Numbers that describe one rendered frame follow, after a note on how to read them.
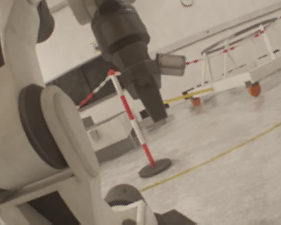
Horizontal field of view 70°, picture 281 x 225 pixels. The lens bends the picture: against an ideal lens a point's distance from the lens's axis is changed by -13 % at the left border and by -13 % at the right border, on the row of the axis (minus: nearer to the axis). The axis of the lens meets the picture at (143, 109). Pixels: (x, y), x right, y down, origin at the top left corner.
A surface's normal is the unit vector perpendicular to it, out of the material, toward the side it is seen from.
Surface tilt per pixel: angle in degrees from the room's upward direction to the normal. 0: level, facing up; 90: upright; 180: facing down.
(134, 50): 79
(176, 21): 90
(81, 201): 101
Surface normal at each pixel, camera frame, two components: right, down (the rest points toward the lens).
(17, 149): 0.07, 0.23
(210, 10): -0.03, 0.05
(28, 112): 0.54, -0.48
